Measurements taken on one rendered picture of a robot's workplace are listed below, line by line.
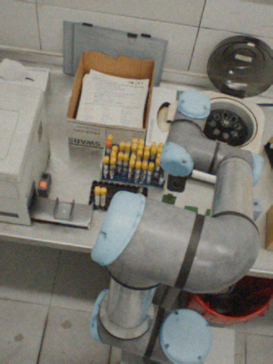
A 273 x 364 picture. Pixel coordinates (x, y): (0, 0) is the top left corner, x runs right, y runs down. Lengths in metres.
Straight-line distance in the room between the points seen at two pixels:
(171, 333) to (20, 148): 0.56
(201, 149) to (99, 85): 0.67
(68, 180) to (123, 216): 0.82
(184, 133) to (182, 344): 0.45
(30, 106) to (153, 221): 0.68
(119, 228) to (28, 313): 1.61
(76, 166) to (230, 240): 0.89
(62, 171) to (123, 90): 0.35
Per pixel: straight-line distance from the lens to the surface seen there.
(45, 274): 2.30
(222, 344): 1.31
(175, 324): 1.06
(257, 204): 1.42
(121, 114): 1.56
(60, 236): 1.41
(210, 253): 0.67
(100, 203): 1.42
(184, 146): 1.04
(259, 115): 1.59
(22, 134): 1.23
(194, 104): 1.09
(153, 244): 0.67
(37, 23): 1.68
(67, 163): 1.52
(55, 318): 2.24
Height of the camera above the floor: 2.17
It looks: 59 degrees down
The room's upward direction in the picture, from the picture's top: 10 degrees clockwise
